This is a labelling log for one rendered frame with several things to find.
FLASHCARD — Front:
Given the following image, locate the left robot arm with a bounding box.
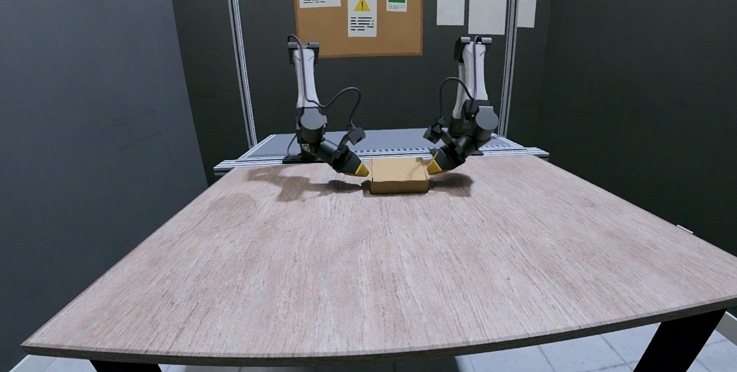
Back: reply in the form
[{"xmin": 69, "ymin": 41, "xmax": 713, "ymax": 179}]
[{"xmin": 423, "ymin": 37, "xmax": 499, "ymax": 156}]

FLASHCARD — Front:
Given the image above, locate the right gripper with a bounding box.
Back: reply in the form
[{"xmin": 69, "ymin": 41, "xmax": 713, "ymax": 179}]
[{"xmin": 317, "ymin": 140, "xmax": 369, "ymax": 177}]

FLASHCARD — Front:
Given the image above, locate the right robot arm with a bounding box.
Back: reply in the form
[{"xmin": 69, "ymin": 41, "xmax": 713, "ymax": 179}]
[{"xmin": 282, "ymin": 42, "xmax": 366, "ymax": 164}]

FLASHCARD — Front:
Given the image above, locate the grey aluminium crossbar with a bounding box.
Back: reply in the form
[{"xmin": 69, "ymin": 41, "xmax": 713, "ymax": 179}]
[{"xmin": 214, "ymin": 147, "xmax": 549, "ymax": 176}]

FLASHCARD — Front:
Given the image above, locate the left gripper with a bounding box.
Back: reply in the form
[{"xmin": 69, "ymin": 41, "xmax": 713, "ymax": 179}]
[{"xmin": 427, "ymin": 135, "xmax": 476, "ymax": 174}]

